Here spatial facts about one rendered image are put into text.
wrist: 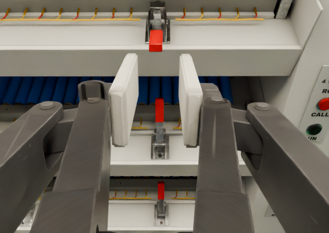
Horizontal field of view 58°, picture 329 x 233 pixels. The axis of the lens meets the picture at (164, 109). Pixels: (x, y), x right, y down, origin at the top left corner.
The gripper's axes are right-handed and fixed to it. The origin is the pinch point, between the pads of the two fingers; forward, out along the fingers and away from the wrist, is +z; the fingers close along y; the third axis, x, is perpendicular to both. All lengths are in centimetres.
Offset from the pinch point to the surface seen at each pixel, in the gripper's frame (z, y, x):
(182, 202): 30.1, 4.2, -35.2
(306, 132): 19.1, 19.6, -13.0
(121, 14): 20.2, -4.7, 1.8
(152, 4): 18.5, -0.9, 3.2
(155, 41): 10.6, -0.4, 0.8
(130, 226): 26.6, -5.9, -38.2
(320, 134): 19.3, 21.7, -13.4
